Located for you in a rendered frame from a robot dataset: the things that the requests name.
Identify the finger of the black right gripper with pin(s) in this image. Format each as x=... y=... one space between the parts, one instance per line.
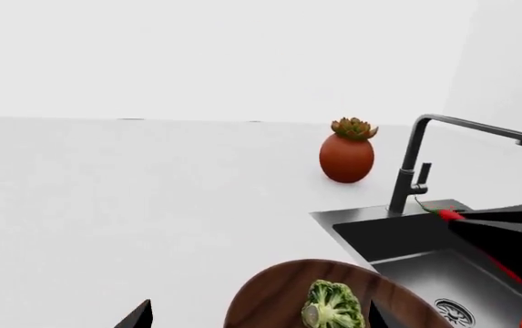
x=515 y=253
x=511 y=218

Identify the black steel kitchen sink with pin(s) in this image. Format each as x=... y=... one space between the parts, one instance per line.
x=406 y=246

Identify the green red succulent plant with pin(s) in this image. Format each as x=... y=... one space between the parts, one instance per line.
x=353 y=128

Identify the round wooden cutting board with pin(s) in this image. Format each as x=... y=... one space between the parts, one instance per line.
x=269 y=294

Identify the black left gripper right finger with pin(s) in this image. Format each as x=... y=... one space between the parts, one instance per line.
x=379 y=317

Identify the red chili pepper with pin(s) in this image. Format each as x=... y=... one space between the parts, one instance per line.
x=447 y=214

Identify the round metal sink drain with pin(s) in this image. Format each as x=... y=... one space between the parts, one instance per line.
x=454 y=310

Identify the green broccoli floret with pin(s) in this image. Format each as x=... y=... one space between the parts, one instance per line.
x=333 y=304

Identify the round terracotta plant pot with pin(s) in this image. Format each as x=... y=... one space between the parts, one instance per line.
x=346 y=159

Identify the black angular sink faucet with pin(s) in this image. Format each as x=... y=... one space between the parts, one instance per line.
x=413 y=160

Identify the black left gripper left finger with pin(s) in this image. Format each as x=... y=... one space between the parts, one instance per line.
x=138 y=317

